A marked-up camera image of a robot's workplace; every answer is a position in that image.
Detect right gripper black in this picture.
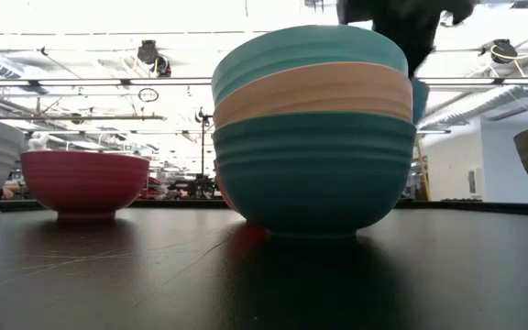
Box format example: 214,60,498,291
336,0,476,79

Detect blue bowl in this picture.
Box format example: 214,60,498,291
411,78,431,126

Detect turquoise bowl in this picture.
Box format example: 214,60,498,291
211,24,410,107

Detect peach bowl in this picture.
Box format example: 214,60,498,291
212,61,414,130

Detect green bowl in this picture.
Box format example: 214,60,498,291
212,111,417,239

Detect coral red bowl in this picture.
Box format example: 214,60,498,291
213,159,237,212

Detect magenta bowl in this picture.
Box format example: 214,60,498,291
19,149,151,225

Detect black stand pole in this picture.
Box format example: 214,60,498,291
193,107,219,184

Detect black machine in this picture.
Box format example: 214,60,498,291
167,176,217,201

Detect red tool cart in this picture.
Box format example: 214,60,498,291
139,176,164,201

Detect black ceiling cable reel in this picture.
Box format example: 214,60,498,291
136,38,173,79
478,38,520,65

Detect grey ceiling duct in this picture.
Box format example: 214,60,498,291
419,49,528,132

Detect yellow reel cable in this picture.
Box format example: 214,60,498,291
412,45,528,203

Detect white wall box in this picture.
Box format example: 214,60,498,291
467,166,484,198

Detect black hanging cable loop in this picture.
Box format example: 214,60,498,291
137,86,160,104

